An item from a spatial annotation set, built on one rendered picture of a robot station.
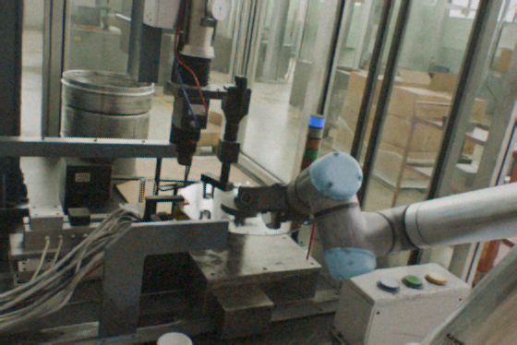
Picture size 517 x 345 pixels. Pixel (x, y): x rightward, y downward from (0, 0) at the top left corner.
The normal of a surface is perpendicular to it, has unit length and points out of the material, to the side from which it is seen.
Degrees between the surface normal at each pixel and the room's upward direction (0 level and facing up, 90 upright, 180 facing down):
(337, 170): 56
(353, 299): 90
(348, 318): 90
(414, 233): 107
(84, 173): 90
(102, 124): 90
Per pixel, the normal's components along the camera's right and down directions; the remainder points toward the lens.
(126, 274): 0.44, 0.33
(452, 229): -0.66, 0.40
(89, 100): -0.14, 0.27
